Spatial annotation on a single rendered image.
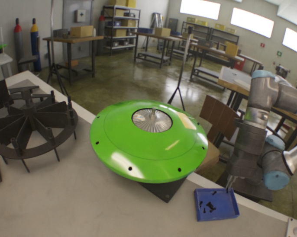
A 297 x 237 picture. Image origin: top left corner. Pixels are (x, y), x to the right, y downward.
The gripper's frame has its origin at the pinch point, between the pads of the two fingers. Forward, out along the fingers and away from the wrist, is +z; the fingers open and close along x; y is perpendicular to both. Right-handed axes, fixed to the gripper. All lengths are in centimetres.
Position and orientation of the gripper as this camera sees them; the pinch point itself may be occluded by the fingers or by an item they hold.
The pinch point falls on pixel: (227, 189)
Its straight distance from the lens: 47.3
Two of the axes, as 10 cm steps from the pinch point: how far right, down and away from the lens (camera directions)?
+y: -1.3, 1.1, -9.9
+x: 9.7, 2.2, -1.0
